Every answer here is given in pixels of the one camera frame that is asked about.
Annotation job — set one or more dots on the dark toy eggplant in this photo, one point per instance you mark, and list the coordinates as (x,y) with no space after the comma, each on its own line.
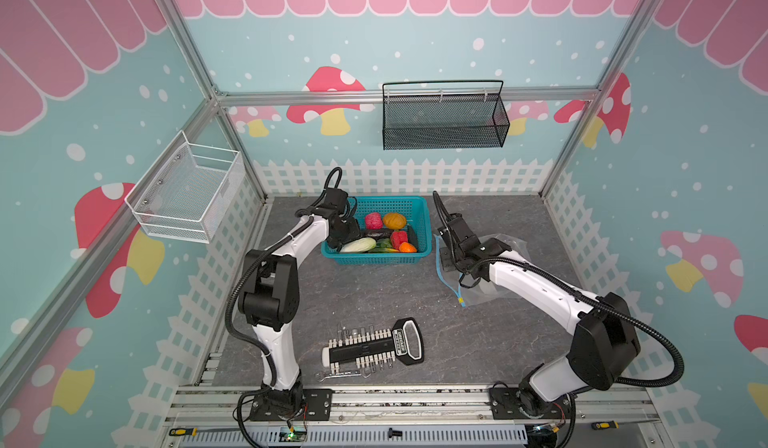
(412,237)

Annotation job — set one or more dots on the white green toy cabbage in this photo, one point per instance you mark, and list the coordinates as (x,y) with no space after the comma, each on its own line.
(362,245)

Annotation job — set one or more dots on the yellow handled screwdriver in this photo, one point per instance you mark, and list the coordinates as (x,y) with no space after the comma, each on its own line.
(604,425)
(195,431)

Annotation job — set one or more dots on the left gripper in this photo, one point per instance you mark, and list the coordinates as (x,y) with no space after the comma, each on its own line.
(354,233)

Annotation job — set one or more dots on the black wire wall basket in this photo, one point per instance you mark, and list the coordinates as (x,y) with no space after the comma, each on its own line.
(441,115)

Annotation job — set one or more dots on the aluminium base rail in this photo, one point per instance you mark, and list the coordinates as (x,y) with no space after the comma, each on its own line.
(415,416)

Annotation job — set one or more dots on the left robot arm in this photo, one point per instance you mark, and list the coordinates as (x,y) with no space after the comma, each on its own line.
(261,306)

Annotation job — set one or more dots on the pink toy fruit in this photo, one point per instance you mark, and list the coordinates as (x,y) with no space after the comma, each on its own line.
(373,221)

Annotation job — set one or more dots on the yellow handled screwdriver right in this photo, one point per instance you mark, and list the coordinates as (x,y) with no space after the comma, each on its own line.
(604,425)

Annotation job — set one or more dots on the white wire wall basket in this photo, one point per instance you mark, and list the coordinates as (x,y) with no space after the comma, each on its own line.
(187,192)

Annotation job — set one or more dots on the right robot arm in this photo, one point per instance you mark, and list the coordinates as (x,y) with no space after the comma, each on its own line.
(604,339)

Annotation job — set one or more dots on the black screwdriver bit set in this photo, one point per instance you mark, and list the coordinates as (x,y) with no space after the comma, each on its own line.
(369,349)

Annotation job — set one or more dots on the yellow handled screwdriver left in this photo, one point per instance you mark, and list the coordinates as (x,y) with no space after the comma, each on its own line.
(195,431)

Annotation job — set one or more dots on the orange toy tomato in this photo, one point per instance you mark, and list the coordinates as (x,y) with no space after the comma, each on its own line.
(407,248)

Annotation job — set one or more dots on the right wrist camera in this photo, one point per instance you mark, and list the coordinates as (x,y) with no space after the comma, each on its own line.
(456,231)

